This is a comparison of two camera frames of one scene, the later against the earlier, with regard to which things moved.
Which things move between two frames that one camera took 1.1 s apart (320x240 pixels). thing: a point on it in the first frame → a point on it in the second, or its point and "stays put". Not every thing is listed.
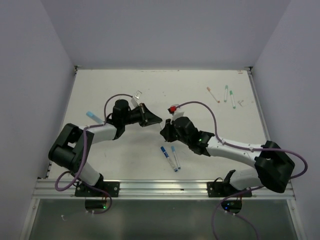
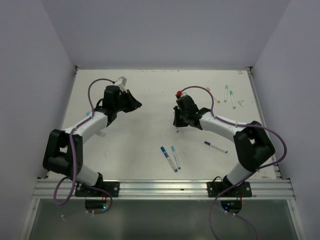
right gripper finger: x=168 y=132 → x=178 y=120
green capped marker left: x=226 y=87 stays put
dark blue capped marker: x=175 y=168 stays put
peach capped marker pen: x=209 y=89 stays put
